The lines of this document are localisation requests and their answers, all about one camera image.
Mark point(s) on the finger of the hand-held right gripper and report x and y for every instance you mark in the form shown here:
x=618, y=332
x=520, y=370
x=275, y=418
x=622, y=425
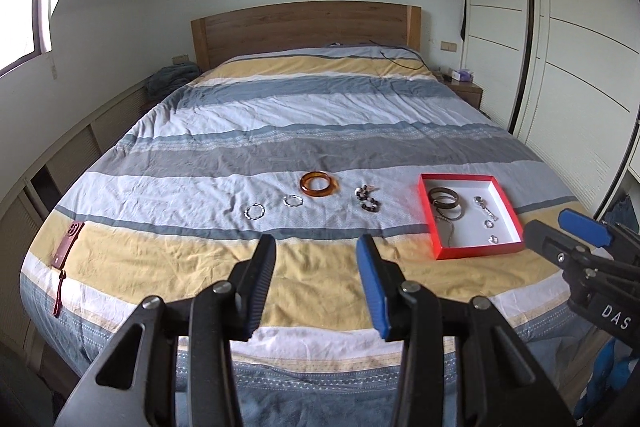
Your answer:
x=582, y=224
x=545, y=239

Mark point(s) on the striped bed blanket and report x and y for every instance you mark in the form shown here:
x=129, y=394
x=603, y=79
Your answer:
x=300, y=122

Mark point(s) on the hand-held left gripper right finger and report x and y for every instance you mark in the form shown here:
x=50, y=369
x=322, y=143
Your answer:
x=372, y=289

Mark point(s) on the window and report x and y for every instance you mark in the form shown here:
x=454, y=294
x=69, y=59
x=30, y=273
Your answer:
x=20, y=7

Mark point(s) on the amber bangle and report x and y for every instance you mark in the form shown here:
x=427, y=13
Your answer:
x=306, y=188

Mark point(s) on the wooden nightstand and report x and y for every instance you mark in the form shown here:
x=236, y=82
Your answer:
x=465, y=94

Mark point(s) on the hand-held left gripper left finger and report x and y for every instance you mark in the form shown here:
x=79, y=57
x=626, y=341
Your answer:
x=257, y=289

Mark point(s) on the person's right hand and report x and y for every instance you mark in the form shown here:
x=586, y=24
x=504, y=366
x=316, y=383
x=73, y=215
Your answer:
x=607, y=372

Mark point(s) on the tissue box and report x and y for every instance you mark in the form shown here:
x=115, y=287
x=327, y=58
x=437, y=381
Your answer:
x=462, y=76

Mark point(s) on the white low cabinet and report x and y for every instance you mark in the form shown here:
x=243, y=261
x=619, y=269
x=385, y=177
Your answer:
x=60, y=157

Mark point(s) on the wooden headboard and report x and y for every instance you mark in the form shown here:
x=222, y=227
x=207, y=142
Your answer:
x=300, y=29

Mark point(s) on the white wardrobe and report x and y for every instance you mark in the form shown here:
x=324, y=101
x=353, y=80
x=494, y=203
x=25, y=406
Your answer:
x=575, y=32

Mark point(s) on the grey-blue crumpled blanket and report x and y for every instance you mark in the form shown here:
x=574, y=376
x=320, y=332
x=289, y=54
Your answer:
x=170, y=79

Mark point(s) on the wall socket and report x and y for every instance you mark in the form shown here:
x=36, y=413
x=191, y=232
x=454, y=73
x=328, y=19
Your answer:
x=180, y=59
x=448, y=46

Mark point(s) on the thin gold bangle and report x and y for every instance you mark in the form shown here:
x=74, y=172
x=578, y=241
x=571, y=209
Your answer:
x=458, y=214

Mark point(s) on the red jewelry box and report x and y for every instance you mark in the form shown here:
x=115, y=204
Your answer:
x=470, y=238

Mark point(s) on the dark brown bangle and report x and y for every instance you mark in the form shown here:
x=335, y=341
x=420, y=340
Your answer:
x=432, y=197

